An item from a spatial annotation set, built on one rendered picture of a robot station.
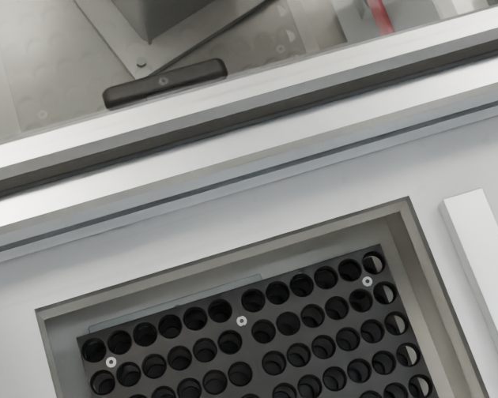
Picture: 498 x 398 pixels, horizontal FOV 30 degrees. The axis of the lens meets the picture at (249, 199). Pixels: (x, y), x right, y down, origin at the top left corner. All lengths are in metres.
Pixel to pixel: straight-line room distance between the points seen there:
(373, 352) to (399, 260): 0.10
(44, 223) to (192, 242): 0.08
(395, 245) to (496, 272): 0.13
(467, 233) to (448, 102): 0.07
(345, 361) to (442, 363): 0.09
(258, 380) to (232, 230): 0.08
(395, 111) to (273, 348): 0.15
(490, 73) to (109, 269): 0.21
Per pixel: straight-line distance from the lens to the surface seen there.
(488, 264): 0.47
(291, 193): 0.48
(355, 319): 0.51
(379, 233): 0.59
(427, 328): 0.58
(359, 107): 0.45
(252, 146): 0.44
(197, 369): 0.50
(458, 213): 0.48
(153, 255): 0.47
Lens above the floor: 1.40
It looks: 71 degrees down
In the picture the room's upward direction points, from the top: 6 degrees clockwise
